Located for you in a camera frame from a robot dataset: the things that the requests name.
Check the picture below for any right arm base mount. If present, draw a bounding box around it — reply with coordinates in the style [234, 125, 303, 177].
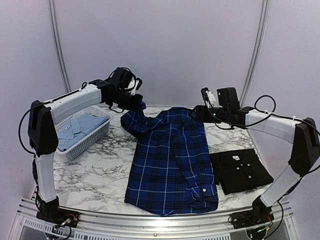
[228, 210, 274, 229]

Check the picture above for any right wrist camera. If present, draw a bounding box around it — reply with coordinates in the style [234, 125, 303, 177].
[201, 87, 218, 108]

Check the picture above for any light blue shirt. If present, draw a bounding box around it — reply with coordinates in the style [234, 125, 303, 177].
[56, 113, 109, 152]

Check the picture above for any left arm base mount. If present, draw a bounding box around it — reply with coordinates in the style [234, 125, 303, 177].
[36, 208, 80, 228]

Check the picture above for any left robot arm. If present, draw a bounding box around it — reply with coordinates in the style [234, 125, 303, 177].
[24, 67, 143, 223]

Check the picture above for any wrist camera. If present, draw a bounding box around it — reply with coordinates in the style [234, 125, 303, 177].
[125, 77, 143, 96]
[201, 87, 218, 108]

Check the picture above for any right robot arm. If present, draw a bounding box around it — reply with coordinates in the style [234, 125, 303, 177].
[191, 87, 320, 224]

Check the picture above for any aluminium front table rail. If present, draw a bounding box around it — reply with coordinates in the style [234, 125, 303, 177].
[8, 198, 301, 240]

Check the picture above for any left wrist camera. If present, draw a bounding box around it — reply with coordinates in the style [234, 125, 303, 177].
[125, 77, 143, 96]

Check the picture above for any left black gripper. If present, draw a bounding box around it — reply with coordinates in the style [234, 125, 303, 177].
[109, 88, 142, 111]

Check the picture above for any folded black shirt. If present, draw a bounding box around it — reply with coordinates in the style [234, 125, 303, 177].
[209, 148, 274, 195]

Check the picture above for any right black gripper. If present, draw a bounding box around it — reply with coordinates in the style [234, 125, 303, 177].
[188, 105, 229, 123]

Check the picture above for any white plastic laundry basket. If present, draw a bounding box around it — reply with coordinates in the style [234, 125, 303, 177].
[55, 105, 113, 161]

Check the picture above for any blue plaid long sleeve shirt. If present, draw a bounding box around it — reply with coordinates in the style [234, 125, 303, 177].
[120, 107, 219, 216]

